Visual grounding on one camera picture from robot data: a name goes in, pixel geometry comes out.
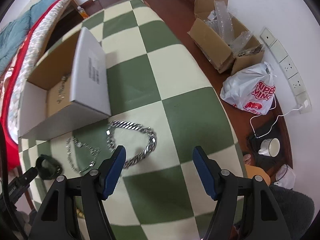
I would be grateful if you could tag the black fitness band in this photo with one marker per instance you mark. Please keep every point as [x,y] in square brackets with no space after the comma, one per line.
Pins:
[48,168]

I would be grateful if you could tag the red quilted blanket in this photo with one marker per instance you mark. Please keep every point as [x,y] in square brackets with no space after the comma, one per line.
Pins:
[30,50]

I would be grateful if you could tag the white power strip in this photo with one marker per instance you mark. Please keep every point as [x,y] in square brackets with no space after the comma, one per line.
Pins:
[289,69]

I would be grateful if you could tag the white ceramic mug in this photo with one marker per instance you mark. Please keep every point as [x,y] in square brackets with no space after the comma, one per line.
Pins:
[269,147]

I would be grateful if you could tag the orange drink bottle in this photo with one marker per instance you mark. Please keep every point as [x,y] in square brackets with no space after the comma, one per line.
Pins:
[82,12]

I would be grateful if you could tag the clear bubble wrap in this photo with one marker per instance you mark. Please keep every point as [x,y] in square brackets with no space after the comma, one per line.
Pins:
[220,21]

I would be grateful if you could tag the blue blanket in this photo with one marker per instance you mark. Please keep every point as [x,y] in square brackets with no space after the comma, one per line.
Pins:
[15,32]

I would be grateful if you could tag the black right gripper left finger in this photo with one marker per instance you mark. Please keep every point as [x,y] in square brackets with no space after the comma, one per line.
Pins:
[110,170]

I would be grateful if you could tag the brown cardboard box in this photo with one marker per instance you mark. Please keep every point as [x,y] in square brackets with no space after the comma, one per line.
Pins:
[216,50]

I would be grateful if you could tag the green checkered tablecloth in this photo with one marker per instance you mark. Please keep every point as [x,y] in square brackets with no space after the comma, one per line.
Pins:
[154,81]

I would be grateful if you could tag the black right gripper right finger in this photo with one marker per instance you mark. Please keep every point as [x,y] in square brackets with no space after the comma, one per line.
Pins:
[209,173]

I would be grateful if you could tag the white plastic shopping bag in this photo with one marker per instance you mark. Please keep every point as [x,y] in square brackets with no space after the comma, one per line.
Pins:
[251,89]

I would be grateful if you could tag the white cardboard box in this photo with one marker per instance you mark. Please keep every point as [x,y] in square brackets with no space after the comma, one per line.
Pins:
[67,90]

